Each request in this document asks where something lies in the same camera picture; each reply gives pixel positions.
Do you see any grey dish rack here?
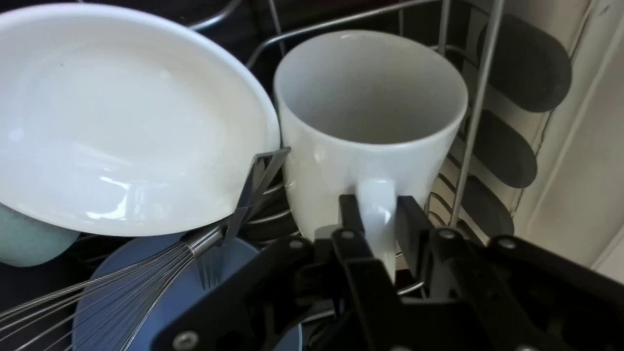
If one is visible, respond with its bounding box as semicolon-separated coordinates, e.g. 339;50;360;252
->
187;0;573;309

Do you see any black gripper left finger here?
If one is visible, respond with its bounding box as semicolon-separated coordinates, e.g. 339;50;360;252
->
151;194;417;351

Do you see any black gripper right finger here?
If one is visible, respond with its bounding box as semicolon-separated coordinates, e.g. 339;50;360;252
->
395;194;624;351

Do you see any teal plastic cup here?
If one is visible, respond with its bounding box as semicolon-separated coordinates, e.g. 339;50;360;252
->
0;202;81;270

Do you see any white bowl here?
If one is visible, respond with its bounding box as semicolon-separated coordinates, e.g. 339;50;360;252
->
0;3;282;241

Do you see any blue plate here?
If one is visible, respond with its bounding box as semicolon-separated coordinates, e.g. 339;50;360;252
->
70;235;307;351

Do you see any metal whisk black handle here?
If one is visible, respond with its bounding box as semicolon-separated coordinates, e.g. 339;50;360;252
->
0;145;292;351

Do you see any white ceramic mug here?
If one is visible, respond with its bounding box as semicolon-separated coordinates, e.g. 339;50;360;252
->
270;28;469;282

